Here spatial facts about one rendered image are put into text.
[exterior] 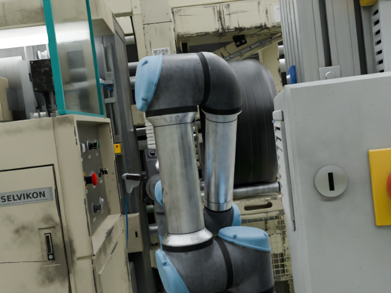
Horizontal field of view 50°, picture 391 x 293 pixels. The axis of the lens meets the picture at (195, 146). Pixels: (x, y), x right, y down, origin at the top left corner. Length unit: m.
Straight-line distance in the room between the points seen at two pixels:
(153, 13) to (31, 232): 1.09
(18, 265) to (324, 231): 0.91
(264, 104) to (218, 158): 0.68
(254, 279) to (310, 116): 0.64
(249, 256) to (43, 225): 0.52
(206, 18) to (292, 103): 1.77
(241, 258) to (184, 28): 1.41
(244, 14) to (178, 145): 1.36
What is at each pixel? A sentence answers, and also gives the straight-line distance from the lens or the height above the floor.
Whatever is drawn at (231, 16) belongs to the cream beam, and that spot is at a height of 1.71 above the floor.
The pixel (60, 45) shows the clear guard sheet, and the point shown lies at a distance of 1.19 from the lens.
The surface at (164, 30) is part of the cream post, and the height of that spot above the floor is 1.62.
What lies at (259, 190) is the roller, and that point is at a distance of 1.78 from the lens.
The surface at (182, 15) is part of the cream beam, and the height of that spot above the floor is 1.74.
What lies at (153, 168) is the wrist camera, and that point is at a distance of 1.21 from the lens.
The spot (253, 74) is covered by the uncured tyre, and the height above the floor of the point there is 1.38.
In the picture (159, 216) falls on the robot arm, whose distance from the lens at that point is 1.07.
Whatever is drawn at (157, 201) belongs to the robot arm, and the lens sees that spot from 1.04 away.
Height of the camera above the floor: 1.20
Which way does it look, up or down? 3 degrees down
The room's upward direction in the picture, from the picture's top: 7 degrees counter-clockwise
